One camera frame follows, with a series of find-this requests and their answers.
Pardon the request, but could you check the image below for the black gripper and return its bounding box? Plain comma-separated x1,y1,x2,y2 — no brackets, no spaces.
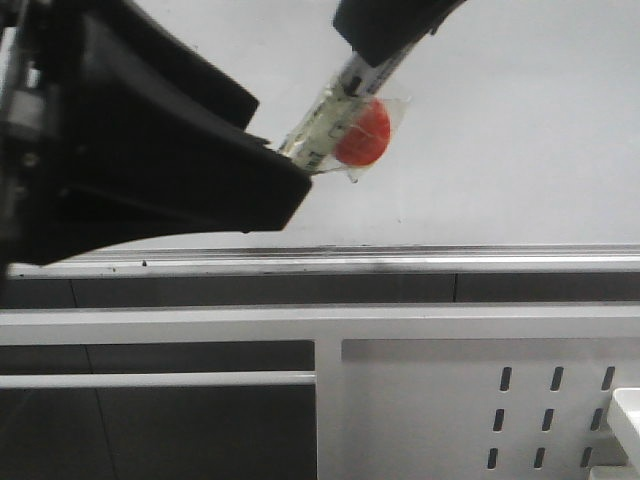
1,1,260,271

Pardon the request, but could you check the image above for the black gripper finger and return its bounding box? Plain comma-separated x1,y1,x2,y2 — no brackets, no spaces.
333,0,463,67
9,127,312,265

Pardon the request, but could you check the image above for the white black whiteboard marker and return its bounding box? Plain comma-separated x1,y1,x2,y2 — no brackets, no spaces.
279,43,416,182

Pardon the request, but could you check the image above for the red round magnet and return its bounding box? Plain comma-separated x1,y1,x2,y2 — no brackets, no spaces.
334,99,391,167

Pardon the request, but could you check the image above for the white whiteboard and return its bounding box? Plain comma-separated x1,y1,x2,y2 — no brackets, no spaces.
0,0,640,277

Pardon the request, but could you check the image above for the white plastic tray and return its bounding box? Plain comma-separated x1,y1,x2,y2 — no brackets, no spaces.
588,388,639,479

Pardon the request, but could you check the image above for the white perforated metal panel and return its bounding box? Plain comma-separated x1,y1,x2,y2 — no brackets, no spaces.
342,338,639,479

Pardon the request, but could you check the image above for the white metal frame rack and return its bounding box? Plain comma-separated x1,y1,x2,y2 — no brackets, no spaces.
1,304,639,479

